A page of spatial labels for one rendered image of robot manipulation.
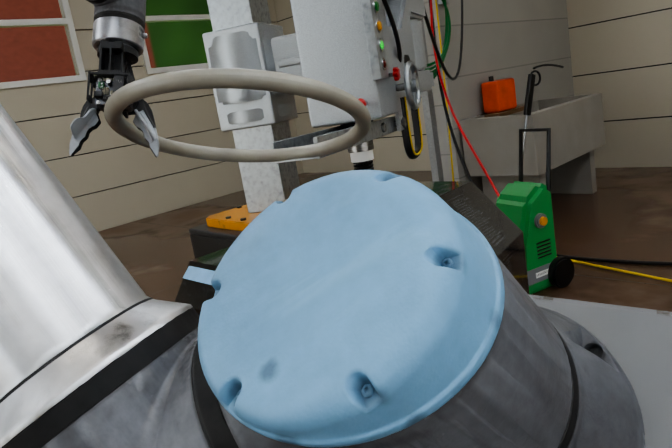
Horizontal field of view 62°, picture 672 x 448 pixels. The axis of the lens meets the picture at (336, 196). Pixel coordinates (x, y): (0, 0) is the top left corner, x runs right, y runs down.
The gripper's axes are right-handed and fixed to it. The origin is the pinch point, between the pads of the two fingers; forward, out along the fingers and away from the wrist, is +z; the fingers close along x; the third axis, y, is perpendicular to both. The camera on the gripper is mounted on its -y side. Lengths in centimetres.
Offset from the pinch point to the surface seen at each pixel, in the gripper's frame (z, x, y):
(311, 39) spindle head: -45, 40, -42
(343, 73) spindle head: -36, 49, -41
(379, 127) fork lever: -24, 61, -55
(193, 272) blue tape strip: 18, 8, -53
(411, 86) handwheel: -37, 71, -52
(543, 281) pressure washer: 19, 178, -186
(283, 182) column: -23, 35, -131
